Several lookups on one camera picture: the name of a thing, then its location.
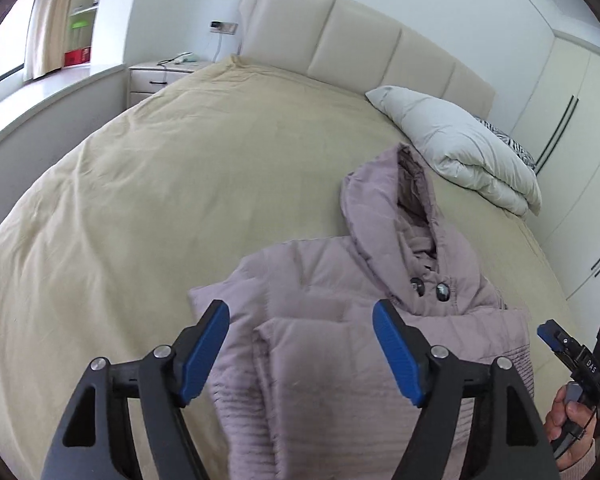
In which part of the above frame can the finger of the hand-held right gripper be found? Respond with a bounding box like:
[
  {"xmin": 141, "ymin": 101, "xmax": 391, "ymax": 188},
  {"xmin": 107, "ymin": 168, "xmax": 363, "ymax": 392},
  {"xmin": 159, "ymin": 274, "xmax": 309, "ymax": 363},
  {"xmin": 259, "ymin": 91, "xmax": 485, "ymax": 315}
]
[{"xmin": 537, "ymin": 319, "xmax": 592, "ymax": 374}]

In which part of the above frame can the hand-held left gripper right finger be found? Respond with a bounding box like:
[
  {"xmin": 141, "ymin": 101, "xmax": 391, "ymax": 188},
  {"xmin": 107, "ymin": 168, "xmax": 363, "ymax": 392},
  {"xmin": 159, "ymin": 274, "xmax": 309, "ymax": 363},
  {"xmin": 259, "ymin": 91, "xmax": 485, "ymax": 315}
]
[{"xmin": 372, "ymin": 299, "xmax": 562, "ymax": 480}]

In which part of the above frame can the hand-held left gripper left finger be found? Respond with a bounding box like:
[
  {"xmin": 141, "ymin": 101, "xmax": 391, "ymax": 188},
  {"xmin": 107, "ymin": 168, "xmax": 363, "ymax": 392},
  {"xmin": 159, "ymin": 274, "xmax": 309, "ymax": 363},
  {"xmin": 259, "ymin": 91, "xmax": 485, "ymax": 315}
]
[{"xmin": 40, "ymin": 299, "xmax": 231, "ymax": 480}]

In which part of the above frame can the mauve hooded puffer jacket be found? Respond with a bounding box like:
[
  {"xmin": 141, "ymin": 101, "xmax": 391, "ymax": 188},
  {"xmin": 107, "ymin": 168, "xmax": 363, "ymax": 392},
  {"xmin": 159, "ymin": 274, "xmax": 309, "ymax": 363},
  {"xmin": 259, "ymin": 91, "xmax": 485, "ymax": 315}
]
[{"xmin": 188, "ymin": 143, "xmax": 535, "ymax": 480}]

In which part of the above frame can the person's right hand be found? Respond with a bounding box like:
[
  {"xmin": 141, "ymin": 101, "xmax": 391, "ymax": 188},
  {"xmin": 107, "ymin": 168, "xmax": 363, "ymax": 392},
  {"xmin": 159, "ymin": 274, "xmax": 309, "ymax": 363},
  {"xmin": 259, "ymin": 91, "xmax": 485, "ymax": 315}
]
[{"xmin": 543, "ymin": 383, "xmax": 597, "ymax": 472}]

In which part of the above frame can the bed with beige sheet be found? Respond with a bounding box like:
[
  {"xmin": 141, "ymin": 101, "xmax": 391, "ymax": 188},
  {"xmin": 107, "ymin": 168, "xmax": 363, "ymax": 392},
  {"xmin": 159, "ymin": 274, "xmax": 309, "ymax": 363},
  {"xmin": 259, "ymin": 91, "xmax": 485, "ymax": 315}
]
[{"xmin": 0, "ymin": 54, "xmax": 576, "ymax": 480}]

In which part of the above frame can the white wardrobe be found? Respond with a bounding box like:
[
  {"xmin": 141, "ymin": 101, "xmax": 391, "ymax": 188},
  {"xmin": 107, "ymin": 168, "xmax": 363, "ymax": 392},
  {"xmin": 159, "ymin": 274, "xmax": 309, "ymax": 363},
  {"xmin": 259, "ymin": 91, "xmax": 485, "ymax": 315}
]
[{"xmin": 509, "ymin": 30, "xmax": 600, "ymax": 306}]

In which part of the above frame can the zebra print pillow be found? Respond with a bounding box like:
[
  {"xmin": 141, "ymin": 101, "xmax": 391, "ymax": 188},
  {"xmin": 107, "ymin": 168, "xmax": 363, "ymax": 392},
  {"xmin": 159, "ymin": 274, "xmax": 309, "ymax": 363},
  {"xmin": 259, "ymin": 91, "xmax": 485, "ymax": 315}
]
[{"xmin": 473, "ymin": 115, "xmax": 537, "ymax": 171}]

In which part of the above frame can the white pillow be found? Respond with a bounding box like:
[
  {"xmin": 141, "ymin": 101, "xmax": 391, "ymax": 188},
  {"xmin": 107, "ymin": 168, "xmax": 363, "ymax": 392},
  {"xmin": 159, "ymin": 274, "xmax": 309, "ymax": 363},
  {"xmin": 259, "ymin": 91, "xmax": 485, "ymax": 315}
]
[{"xmin": 365, "ymin": 85, "xmax": 543, "ymax": 218}]

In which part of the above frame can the white nightstand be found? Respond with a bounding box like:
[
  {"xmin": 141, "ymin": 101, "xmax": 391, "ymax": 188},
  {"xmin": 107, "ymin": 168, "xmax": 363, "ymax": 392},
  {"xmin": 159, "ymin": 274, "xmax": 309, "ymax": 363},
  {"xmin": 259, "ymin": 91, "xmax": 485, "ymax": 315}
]
[{"xmin": 128, "ymin": 60, "xmax": 214, "ymax": 110}]

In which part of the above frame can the white window sill counter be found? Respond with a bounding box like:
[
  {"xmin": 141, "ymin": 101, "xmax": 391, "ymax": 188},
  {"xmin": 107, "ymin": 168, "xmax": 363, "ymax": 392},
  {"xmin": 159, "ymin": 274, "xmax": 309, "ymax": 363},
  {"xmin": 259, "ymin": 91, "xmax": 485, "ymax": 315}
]
[{"xmin": 0, "ymin": 63, "xmax": 131, "ymax": 260}]

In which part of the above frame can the beige padded headboard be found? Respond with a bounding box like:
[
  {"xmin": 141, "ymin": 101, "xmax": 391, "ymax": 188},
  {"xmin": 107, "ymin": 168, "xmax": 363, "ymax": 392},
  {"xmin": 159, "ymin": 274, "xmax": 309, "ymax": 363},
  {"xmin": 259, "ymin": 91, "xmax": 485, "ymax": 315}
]
[{"xmin": 239, "ymin": 0, "xmax": 497, "ymax": 120}]

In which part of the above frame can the red box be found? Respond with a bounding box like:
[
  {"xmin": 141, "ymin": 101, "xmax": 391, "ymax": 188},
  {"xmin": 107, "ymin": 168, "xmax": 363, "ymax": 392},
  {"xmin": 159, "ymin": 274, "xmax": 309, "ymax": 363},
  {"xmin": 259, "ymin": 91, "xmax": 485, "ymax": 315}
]
[{"xmin": 64, "ymin": 47, "xmax": 92, "ymax": 69}]

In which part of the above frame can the beige curtain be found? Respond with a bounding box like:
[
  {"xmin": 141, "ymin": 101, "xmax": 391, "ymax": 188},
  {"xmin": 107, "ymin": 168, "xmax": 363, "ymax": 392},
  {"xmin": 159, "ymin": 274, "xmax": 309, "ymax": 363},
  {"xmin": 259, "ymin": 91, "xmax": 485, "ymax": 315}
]
[{"xmin": 23, "ymin": 0, "xmax": 85, "ymax": 83}]

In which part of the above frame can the black charging cable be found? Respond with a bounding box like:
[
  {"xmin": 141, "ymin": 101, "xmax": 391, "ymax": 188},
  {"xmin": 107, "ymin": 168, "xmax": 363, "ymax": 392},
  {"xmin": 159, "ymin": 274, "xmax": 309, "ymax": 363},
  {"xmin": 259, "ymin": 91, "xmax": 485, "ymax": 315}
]
[{"xmin": 156, "ymin": 33, "xmax": 223, "ymax": 84}]

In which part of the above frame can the white wall shelf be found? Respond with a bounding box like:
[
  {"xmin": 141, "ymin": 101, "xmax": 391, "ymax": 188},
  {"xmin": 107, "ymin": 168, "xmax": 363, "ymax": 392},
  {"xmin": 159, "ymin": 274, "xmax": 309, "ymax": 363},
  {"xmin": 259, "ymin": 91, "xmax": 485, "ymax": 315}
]
[{"xmin": 63, "ymin": 0, "xmax": 112, "ymax": 69}]

